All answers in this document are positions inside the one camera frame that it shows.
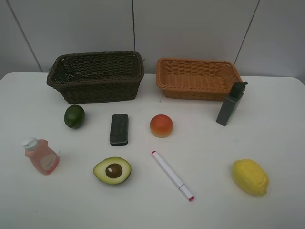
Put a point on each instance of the orange red peach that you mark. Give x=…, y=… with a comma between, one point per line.
x=161, y=126

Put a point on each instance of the black whiteboard eraser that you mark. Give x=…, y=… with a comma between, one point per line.
x=119, y=130

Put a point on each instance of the halved avocado with pit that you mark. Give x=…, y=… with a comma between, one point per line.
x=113, y=170

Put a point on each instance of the green lime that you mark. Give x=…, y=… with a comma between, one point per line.
x=74, y=116

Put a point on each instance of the white marker pink caps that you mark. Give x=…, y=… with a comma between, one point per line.
x=173, y=177

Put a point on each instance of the dark grey pump bottle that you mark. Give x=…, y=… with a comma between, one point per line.
x=231, y=102

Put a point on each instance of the pink bottle white cap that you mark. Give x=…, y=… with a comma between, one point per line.
x=43, y=158

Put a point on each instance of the yellow lemon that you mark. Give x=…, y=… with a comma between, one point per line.
x=250, y=177

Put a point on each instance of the orange wicker basket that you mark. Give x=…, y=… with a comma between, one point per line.
x=195, y=79

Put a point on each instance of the dark brown wicker basket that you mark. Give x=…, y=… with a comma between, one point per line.
x=97, y=77

